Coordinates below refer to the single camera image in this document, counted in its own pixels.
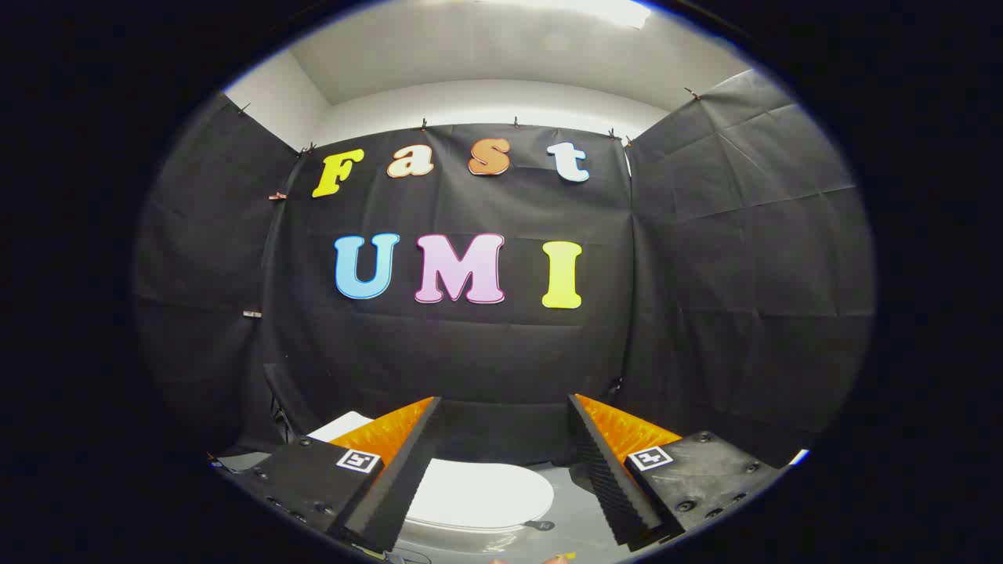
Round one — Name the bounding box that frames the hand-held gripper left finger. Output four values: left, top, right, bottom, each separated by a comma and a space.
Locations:
208, 396, 442, 554

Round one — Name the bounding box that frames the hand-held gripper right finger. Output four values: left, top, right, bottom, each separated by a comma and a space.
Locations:
567, 393, 786, 553

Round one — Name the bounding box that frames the white toilet lid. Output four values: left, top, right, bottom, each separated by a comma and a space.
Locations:
406, 459, 556, 534

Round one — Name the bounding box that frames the white ceramic toilet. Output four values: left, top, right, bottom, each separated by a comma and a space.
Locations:
308, 411, 553, 559

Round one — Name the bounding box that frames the black backdrop cloth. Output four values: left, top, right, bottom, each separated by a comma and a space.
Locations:
133, 69, 876, 471

